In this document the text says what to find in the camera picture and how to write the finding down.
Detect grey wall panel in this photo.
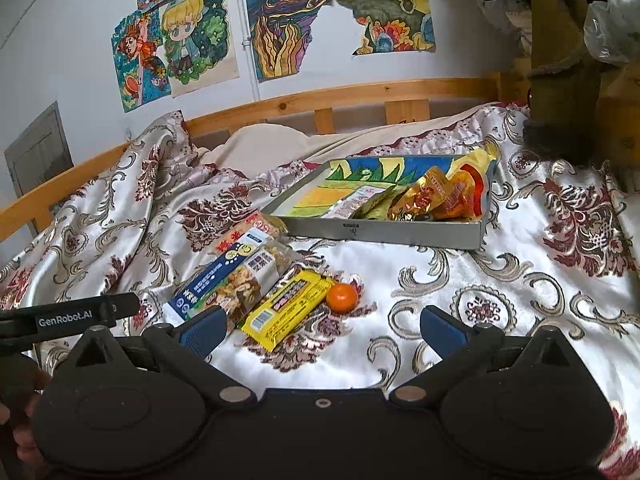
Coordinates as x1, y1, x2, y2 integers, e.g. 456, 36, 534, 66
4, 101, 75, 196

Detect clear plastic bag of clothes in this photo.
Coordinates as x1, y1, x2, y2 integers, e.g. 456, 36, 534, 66
582, 0, 640, 69

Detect swimming girl blue drawing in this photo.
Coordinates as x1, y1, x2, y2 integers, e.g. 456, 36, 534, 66
112, 7, 172, 114

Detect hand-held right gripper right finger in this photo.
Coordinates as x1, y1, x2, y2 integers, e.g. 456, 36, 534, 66
390, 305, 581, 407

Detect orange clear snack packet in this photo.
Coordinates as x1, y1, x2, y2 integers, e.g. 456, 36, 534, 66
435, 160, 490, 222

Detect rice cracker pack red print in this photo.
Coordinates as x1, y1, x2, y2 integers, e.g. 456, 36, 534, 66
215, 212, 291, 257

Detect floral satin quilt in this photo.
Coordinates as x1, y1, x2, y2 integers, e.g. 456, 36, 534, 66
0, 102, 640, 480

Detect white wall pipe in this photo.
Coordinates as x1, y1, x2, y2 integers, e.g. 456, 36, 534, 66
235, 0, 262, 104

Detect blonde child drawing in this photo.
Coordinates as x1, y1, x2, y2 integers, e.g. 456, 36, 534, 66
160, 0, 241, 99

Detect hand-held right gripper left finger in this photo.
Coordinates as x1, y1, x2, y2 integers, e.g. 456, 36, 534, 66
65, 304, 261, 407

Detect island landscape drawing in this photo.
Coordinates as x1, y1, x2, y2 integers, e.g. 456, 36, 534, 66
327, 0, 436, 57

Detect blue green nut snack pack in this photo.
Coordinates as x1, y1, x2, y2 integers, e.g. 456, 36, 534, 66
165, 227, 297, 324

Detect person's left hand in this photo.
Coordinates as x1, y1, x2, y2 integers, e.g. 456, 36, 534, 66
0, 366, 53, 468

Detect wooden bed frame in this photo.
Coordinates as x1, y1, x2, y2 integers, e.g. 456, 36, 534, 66
0, 55, 640, 241

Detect cream pillow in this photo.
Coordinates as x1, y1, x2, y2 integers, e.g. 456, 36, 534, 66
200, 102, 501, 174

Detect swirly seaweed drawing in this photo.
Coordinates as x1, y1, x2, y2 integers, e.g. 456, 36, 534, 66
242, 0, 334, 81

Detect colourful drawing tray liner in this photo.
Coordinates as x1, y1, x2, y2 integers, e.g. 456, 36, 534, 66
287, 147, 501, 221

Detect brown trousers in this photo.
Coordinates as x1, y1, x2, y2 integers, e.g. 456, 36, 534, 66
522, 0, 607, 167

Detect red label clear snack packet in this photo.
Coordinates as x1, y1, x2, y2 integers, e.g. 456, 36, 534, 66
387, 167, 453, 222

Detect grey metal tray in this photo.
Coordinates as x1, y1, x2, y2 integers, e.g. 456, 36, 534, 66
262, 152, 502, 252

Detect white snack packet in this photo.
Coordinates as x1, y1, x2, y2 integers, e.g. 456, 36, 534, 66
320, 185, 390, 219

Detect orange tangerine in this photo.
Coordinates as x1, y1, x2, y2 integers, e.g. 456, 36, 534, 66
326, 282, 359, 313

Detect yellow snack bar packet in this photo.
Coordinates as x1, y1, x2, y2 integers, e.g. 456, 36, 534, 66
241, 269, 335, 353

